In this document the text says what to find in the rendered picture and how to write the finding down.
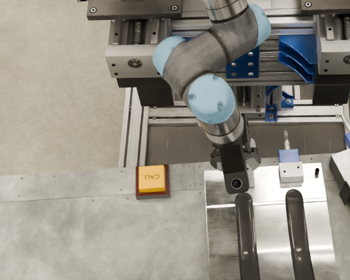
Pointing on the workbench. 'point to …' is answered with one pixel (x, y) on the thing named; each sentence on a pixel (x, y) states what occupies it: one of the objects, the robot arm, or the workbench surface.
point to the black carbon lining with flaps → (301, 229)
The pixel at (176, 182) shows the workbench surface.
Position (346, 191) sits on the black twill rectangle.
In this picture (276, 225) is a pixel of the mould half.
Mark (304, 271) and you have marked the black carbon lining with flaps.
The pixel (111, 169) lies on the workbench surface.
